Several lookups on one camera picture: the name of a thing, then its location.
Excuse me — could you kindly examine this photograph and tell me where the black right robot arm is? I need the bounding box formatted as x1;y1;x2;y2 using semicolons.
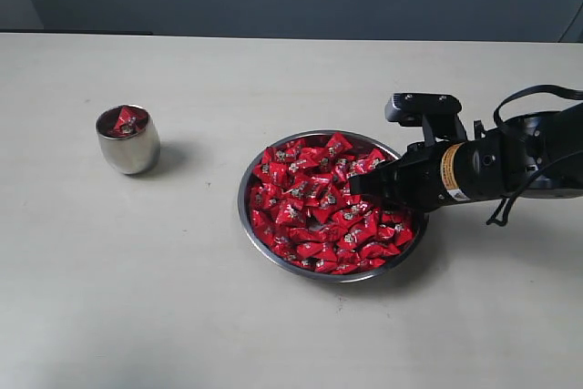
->
349;105;582;212

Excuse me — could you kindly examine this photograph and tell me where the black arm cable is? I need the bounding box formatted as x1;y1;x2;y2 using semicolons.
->
485;151;583;227

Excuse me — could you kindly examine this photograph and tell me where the red candy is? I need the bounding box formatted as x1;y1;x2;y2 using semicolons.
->
106;106;149;138

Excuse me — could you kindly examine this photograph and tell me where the stainless steel plate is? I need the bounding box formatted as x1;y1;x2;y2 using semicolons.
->
238;129;429;283

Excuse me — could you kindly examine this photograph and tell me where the stainless steel cup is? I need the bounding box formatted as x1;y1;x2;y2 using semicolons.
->
96;105;161;175

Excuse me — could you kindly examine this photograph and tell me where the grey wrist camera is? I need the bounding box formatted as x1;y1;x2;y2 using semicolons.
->
384;92;467;147

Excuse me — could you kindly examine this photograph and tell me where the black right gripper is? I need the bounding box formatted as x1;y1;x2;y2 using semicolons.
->
348;141;449;212

